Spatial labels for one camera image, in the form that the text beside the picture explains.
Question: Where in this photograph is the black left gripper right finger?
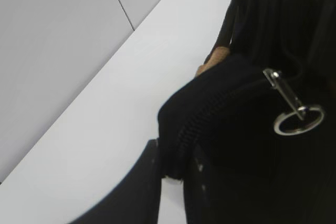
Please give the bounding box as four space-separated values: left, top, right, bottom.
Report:
183 146 335 223

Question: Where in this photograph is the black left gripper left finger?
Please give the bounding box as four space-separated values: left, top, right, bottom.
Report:
72 139 162 223

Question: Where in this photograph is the black bag with tan handles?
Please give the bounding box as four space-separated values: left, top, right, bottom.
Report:
158 0 335 185

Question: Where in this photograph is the silver zipper pull with ring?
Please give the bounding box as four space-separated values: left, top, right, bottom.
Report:
263 68 325 136

